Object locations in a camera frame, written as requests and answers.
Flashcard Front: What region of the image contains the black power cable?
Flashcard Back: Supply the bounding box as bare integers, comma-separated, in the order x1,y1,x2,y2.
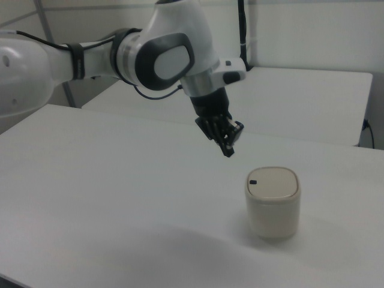
362,118,376,150

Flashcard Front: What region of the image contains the white side table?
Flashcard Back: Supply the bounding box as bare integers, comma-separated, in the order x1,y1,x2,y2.
80,65,374,148

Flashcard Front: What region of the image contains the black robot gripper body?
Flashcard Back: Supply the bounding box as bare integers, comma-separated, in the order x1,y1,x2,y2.
188,87,233,133

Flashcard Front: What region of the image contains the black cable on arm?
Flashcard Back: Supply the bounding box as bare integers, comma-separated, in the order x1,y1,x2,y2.
15,29,184,100

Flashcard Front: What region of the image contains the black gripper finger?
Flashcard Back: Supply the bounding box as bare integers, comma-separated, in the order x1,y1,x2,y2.
225,117,245,152
194,115,235,159

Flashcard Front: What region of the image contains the cream trash bin with lid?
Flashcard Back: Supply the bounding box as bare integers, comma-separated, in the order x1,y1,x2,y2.
244,166,302,240

